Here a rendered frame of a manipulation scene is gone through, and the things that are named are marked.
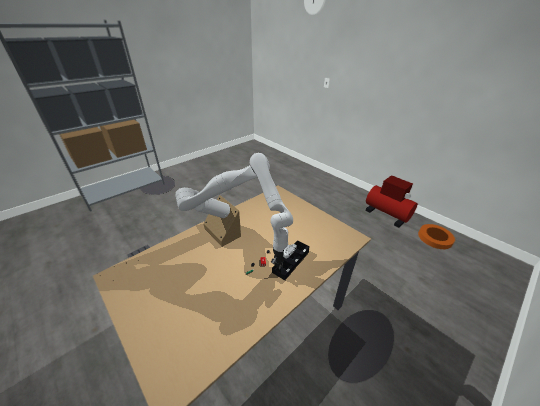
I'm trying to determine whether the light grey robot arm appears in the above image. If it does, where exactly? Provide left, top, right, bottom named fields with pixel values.
left=175, top=153, right=297, bottom=258

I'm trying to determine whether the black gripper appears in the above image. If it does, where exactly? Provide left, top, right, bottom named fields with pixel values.
left=271, top=248, right=286, bottom=269

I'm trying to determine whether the black rack of three bins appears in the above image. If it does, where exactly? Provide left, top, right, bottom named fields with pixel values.
left=272, top=241, right=310, bottom=280

